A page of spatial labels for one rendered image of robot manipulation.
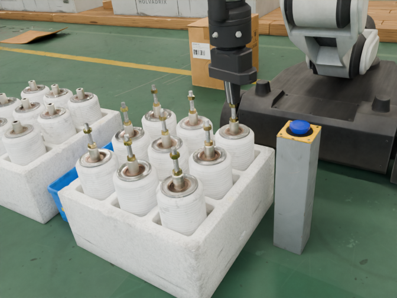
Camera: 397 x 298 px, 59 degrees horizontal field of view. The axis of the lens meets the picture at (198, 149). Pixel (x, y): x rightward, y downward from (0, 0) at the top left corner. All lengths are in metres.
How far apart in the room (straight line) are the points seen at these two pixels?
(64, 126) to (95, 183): 0.33
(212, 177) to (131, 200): 0.18
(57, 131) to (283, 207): 0.68
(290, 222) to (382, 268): 0.23
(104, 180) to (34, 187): 0.29
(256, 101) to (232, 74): 0.39
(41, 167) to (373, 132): 0.90
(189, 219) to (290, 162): 0.23
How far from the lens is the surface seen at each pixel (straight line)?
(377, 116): 1.07
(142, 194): 0.75
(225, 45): 0.74
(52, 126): 1.11
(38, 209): 1.09
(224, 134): 0.85
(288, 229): 0.86
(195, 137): 0.88
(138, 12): 3.40
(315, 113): 1.09
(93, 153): 0.83
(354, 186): 1.13
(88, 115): 1.18
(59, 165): 1.09
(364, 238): 0.98
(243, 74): 0.75
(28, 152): 1.06
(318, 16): 0.95
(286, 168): 0.75
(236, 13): 0.72
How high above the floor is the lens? 0.67
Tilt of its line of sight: 32 degrees down
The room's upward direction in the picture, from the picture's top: 6 degrees counter-clockwise
